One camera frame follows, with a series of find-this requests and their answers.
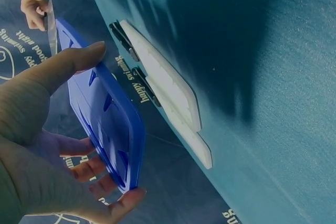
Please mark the person's right hand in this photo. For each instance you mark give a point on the person's right hand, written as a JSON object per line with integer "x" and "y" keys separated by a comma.
{"x": 30, "y": 5}

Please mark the translucent thin pointed sheet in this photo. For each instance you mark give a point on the translucent thin pointed sheet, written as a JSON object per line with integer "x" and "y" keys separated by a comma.
{"x": 52, "y": 30}

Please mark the black and silver slim object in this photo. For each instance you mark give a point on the black and silver slim object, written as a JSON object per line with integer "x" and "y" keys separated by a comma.
{"x": 122, "y": 37}
{"x": 145, "y": 85}

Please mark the person's left hand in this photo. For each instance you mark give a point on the person's left hand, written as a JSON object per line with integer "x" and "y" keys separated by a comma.
{"x": 29, "y": 119}

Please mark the person's right fingers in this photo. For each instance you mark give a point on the person's right fingers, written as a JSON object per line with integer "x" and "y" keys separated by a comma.
{"x": 36, "y": 22}

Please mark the blue plastic tray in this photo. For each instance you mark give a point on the blue plastic tray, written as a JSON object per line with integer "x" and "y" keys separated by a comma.
{"x": 118, "y": 108}

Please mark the person's left thumb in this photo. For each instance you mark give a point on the person's left thumb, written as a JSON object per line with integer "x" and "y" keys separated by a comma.
{"x": 76, "y": 60}

